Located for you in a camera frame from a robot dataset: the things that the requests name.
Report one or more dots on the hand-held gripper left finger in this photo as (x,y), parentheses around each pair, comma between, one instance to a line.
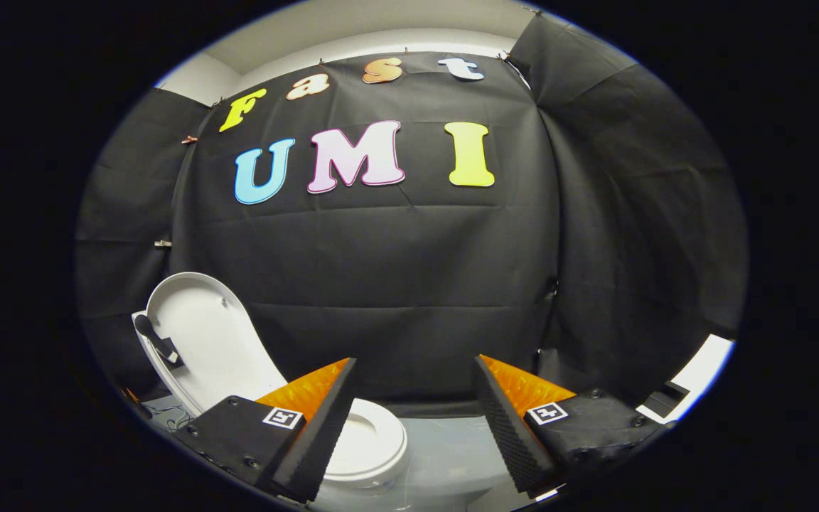
(324,434)

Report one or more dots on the white toilet seat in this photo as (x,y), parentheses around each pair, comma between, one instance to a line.
(392,441)

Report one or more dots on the white board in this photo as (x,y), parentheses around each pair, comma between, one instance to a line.
(708,363)

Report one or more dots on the small orange object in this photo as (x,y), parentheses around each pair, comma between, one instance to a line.
(130,395)

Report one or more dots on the small black block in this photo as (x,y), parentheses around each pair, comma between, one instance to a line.
(665,397)

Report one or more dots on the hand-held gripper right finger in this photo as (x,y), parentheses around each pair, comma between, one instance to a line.
(509,434)

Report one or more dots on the black backdrop cloth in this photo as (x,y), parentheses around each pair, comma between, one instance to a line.
(395,270)

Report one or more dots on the white toilet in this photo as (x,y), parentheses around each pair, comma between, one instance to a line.
(363,494)

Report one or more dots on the white toilet lid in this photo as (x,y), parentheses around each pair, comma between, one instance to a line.
(210,334)

